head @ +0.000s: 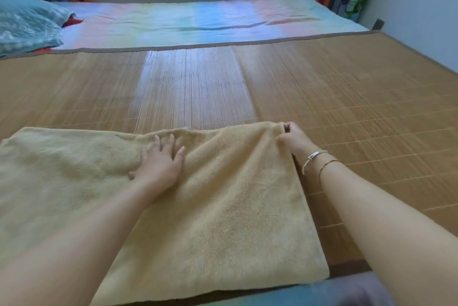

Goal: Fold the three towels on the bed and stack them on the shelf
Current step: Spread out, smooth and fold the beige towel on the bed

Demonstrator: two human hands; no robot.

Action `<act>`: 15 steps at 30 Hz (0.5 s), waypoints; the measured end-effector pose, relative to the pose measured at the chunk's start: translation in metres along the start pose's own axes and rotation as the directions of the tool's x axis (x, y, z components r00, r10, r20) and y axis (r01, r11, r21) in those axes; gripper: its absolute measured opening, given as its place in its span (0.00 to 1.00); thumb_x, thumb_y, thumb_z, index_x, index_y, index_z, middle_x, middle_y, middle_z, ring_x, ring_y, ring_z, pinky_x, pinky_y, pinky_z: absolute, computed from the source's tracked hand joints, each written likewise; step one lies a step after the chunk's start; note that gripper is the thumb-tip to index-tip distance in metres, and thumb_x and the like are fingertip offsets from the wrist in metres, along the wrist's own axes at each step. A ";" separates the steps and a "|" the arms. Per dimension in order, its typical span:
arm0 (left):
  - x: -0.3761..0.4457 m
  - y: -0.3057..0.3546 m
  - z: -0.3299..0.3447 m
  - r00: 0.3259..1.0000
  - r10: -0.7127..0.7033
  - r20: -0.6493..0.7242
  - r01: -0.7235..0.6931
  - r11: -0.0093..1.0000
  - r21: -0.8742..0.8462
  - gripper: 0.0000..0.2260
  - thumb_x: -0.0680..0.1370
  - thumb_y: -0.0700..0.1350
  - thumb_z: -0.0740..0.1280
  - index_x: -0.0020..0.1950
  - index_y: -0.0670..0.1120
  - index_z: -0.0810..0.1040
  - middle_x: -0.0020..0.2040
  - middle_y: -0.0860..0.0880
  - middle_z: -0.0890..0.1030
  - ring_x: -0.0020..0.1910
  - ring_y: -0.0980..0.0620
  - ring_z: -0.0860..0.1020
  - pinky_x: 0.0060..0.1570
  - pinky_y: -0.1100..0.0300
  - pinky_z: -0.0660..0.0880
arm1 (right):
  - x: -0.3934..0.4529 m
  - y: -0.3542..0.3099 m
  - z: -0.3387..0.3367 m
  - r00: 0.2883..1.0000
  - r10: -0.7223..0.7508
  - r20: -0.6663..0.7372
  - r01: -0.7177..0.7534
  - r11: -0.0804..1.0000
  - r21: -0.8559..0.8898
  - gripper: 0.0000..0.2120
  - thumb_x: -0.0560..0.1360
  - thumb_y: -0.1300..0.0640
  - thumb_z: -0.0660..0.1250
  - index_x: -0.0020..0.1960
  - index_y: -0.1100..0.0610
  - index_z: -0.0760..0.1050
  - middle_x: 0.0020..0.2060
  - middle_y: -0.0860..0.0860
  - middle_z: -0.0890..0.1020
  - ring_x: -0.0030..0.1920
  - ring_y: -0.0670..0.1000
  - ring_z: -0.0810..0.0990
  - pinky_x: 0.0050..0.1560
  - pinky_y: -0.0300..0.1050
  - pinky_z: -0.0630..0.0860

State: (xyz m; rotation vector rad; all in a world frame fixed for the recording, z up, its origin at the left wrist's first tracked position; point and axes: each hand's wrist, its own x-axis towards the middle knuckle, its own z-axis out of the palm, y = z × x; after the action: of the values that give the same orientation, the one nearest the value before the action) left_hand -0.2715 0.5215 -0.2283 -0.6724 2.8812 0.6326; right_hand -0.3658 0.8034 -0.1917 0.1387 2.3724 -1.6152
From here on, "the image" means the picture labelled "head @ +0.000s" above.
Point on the person's left hand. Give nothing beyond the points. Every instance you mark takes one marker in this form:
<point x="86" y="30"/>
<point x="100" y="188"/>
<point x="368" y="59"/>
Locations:
<point x="161" y="170"/>

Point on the dark wall socket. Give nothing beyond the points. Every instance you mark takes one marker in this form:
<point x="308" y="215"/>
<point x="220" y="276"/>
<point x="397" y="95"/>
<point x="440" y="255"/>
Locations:
<point x="378" y="24"/>

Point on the teal quilted pillow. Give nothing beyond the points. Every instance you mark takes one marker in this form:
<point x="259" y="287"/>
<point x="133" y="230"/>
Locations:
<point x="25" y="23"/>

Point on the plain tan towel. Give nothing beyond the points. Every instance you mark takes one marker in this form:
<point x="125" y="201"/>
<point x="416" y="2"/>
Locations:
<point x="214" y="209"/>

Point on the person's right hand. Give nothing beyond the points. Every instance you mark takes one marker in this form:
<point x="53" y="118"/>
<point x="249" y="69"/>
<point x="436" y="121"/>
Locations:
<point x="297" y="141"/>

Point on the person's right forearm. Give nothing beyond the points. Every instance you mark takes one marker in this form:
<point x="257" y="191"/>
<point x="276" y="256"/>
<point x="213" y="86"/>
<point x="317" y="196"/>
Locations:
<point x="393" y="230"/>

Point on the person's left forearm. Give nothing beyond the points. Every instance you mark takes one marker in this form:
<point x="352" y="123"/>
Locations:
<point x="64" y="252"/>

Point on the red cloth under pillow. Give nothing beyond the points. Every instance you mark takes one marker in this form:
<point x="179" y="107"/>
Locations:
<point x="73" y="22"/>

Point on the brown bamboo sleeping mat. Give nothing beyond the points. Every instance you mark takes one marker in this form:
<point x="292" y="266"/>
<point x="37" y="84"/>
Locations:
<point x="358" y="84"/>

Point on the pastel rainbow bed sheet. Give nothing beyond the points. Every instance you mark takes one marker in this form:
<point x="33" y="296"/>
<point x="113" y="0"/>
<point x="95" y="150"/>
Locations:
<point x="196" y="23"/>

